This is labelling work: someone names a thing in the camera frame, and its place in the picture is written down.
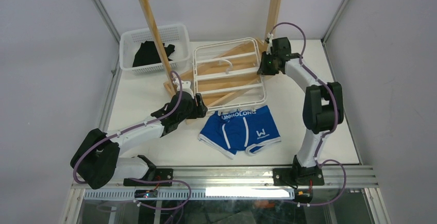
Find white plastic clip hanger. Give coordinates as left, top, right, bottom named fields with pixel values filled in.
left=192, top=38, right=267, bottom=112

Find blue boxer underwear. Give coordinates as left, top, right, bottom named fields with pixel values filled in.
left=198, top=105, right=281, bottom=159

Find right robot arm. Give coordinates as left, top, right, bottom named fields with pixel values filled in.
left=257, top=37, right=344, bottom=188

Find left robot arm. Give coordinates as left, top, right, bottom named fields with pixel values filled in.
left=70, top=91, right=208, bottom=189

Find wooden hanger stand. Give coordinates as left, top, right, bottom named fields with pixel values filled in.
left=139, top=0, right=267, bottom=112

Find black garment in basket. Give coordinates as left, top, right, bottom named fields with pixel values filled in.
left=132, top=41, right=161, bottom=67

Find white perforated plastic basket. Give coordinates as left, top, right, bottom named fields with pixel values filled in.
left=119, top=23, right=192, bottom=75

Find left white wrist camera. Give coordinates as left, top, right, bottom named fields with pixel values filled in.
left=175, top=80, right=194, bottom=98

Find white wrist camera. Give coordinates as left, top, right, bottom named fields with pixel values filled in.
left=264, top=33, right=275, bottom=44
left=175, top=80, right=194, bottom=98

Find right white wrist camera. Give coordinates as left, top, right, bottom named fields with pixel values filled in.
left=264, top=33, right=275, bottom=44

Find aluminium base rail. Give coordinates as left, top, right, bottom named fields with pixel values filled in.
left=68, top=165, right=382, bottom=205

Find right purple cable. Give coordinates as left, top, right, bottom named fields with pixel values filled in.
left=270, top=22, right=347, bottom=206

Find purple cable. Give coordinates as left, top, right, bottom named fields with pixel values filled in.
left=270, top=22, right=347, bottom=206
left=72, top=71, right=193, bottom=224

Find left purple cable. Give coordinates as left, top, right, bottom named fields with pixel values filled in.
left=72, top=71, right=193, bottom=224

